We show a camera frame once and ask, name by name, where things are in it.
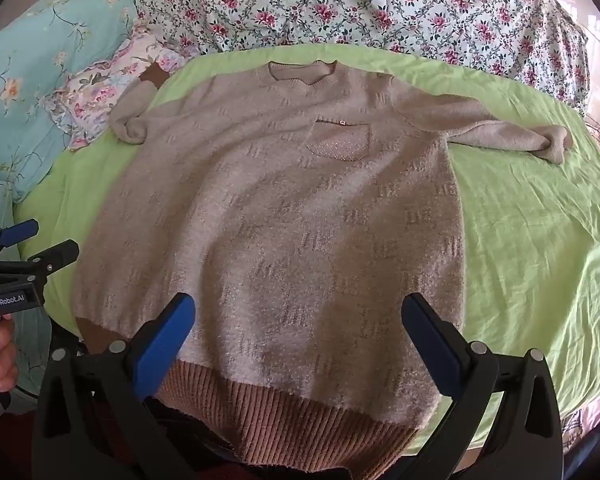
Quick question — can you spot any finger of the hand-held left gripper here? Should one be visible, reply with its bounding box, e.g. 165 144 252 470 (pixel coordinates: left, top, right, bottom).
0 239 81 286
0 218 40 262

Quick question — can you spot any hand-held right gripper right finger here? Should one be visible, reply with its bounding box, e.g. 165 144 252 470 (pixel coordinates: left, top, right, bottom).
401 292 566 480

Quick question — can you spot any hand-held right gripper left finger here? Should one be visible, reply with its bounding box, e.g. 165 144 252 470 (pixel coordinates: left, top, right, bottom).
31 292 197 480

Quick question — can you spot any beige knitted sweater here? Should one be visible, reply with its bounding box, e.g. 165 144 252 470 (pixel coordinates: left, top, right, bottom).
71 60 573 471

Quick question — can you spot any green bed sheet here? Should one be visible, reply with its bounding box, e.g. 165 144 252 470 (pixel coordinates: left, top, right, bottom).
15 42 600 448

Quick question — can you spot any light blue floral blanket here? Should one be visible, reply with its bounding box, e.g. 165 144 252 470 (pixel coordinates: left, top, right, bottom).
0 0 156 261

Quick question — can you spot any pale floral ruffled pillow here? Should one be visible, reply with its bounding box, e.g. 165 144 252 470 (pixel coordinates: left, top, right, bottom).
42 20 201 151

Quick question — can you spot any pink striped cloth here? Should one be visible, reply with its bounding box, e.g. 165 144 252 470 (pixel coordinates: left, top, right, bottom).
562 387 600 443

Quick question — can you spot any rose print floral quilt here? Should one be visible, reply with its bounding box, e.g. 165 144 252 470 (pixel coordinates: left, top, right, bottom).
132 0 593 113

